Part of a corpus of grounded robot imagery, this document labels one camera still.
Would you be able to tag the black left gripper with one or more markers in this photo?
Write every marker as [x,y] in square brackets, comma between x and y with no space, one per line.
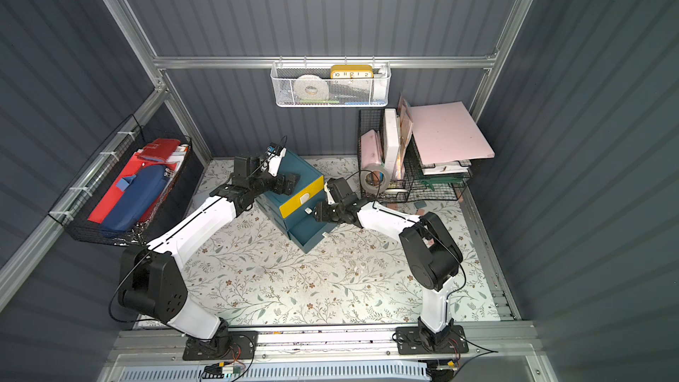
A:
[281,181]

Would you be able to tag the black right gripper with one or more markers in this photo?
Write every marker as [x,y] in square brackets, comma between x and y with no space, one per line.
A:
[329,211]

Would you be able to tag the teal bottom drawer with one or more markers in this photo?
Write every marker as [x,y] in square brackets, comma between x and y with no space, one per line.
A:
[308,233]

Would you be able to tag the yellow drawer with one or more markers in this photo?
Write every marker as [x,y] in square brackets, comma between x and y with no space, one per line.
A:
[302,194]

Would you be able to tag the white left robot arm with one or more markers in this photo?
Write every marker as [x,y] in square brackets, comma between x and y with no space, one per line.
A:
[151,282]

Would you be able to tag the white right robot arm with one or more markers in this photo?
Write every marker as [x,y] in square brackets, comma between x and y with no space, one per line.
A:
[432,255]

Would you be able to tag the clear packing tape roll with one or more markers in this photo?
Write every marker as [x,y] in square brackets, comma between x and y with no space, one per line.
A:
[374,179]

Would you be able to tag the pink notebook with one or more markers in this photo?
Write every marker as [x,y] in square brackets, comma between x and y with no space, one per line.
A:
[370,149]

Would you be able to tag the red folder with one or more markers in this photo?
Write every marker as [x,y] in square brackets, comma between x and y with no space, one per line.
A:
[169,152]

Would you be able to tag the white book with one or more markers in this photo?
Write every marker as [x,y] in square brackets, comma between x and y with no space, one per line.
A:
[391,141]

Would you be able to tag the blue pencil pouch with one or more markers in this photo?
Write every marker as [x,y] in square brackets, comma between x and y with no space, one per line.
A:
[142,191]

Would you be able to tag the white tape roll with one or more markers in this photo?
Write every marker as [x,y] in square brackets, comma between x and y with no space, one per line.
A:
[311,88]

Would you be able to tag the pink foam board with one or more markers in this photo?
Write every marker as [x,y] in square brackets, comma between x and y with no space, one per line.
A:
[447,132]

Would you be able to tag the yellow clock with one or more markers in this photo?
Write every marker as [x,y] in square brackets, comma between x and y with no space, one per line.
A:
[351,72]

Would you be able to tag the black wire desk rack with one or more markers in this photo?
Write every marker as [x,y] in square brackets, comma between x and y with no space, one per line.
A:
[417,181]

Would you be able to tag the black wire side basket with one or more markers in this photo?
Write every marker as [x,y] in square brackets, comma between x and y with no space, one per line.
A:
[72,209]

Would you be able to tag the white wire wall basket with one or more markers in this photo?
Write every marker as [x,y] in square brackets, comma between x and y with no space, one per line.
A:
[371,93]

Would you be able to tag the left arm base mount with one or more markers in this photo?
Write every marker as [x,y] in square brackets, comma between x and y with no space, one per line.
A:
[240,345]

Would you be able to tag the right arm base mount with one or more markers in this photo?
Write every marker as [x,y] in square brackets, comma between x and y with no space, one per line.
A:
[421,341]

